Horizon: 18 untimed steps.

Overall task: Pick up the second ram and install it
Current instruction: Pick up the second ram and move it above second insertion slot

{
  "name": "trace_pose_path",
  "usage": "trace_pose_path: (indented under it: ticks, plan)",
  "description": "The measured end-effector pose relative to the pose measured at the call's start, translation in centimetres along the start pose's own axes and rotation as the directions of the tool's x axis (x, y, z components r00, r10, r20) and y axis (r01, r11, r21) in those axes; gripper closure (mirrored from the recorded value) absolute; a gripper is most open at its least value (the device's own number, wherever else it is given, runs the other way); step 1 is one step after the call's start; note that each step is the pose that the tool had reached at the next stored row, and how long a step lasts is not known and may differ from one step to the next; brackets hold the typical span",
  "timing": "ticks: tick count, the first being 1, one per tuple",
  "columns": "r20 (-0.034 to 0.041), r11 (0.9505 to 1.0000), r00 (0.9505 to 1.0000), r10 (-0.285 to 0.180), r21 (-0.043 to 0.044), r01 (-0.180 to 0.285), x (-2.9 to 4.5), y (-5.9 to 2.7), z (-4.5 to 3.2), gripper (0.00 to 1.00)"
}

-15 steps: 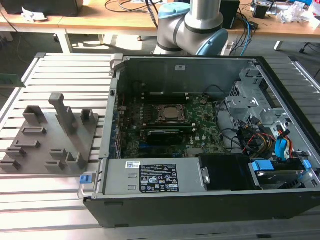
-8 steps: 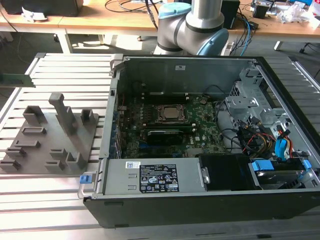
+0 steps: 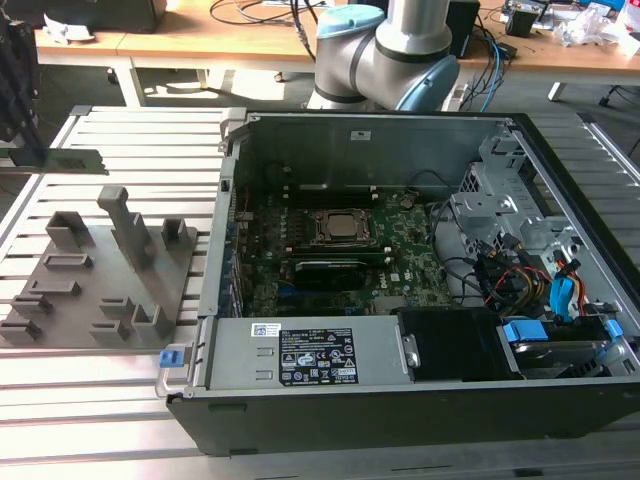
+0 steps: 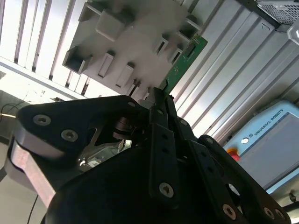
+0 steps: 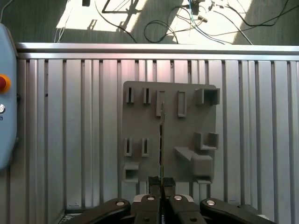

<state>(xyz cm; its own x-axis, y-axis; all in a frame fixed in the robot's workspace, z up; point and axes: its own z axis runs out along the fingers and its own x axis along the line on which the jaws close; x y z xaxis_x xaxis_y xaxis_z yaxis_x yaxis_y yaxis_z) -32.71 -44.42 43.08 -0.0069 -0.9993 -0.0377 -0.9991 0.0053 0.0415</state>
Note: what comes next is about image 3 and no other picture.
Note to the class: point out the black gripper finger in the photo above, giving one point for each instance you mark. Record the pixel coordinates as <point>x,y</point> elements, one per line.
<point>34,135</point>

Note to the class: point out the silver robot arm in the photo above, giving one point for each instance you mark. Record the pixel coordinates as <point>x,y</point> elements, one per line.
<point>380,55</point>

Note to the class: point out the black RAM slots white clips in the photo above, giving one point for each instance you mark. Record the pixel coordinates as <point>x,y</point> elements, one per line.
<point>340,251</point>
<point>330,190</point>

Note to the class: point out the white crumpled paper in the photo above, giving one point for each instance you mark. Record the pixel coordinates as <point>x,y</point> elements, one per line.
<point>65,30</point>

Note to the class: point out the large black case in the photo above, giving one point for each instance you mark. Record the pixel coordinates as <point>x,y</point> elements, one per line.
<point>100,12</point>

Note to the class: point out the wooden desk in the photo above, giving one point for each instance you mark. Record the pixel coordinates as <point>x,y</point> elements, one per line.
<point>175,45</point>

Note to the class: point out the grey parts rack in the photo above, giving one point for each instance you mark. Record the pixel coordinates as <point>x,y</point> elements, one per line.
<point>115,280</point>

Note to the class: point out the blue case latch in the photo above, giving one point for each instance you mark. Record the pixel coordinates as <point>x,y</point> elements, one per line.
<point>169,359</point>

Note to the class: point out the grey power supply unit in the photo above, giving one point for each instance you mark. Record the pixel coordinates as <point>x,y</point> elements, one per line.
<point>240,360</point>

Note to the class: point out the silver CPU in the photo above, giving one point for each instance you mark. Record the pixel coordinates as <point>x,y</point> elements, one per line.
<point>345,225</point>

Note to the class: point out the black graphics card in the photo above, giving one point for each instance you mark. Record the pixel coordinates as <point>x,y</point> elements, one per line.
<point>330,277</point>

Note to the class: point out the black power supply label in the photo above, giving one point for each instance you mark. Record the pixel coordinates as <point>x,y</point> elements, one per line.
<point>317,357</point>

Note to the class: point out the round coin battery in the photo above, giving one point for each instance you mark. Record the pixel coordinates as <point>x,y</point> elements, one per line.
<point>407,202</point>

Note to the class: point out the green motherboard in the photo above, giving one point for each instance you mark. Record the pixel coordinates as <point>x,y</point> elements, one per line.
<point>400,250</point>

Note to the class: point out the black open PC case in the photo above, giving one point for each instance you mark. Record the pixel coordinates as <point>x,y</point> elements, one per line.
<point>350,425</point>

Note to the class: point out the black speaker box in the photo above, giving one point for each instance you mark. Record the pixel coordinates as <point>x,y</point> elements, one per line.
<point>464,27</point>

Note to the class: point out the silver metal drive cage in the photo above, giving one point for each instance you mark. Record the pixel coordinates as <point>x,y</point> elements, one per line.
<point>480,215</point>

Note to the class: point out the small black box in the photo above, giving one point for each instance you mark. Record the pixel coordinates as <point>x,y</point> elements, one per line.
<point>520,21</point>

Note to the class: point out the hard disk in blue carrier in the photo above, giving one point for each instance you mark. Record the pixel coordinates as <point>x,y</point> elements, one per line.
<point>550,345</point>

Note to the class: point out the white crumpled plastic bag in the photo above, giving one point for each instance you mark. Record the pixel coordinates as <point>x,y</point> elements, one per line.
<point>585,25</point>

